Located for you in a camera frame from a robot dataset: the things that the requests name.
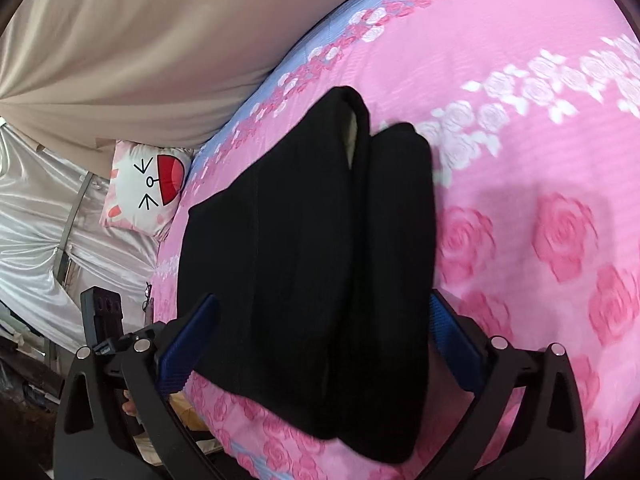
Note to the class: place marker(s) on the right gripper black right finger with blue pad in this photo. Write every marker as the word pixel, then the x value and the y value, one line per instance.
pixel 547 439

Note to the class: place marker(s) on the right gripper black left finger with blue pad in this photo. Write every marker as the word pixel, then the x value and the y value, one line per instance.
pixel 92 438

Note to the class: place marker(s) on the black pants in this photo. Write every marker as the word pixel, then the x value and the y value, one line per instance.
pixel 322 257

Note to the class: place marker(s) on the person's left hand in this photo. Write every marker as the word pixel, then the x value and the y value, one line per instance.
pixel 129 407

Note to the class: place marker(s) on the silver satin drape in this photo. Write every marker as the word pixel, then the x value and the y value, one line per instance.
pixel 53 245

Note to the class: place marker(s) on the white cartoon face pillow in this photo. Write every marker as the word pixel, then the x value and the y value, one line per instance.
pixel 145 187

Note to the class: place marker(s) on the pink rose bed sheet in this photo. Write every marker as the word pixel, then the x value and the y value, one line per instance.
pixel 532 108

